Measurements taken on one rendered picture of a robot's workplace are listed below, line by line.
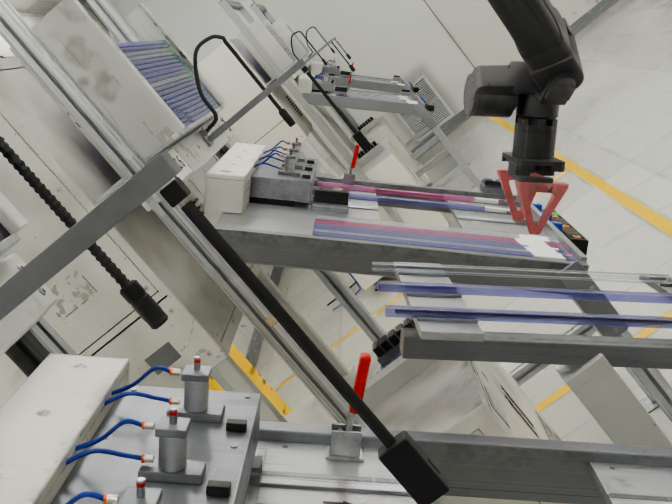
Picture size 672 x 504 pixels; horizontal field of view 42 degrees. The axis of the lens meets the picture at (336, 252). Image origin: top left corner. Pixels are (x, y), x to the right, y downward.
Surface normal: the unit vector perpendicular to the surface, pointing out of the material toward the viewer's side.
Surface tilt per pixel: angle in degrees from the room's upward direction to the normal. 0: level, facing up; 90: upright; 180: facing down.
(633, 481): 43
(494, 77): 60
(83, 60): 90
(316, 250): 90
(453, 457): 90
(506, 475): 90
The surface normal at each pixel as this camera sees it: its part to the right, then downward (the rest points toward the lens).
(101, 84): -0.01, 0.25
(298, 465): 0.07, -0.97
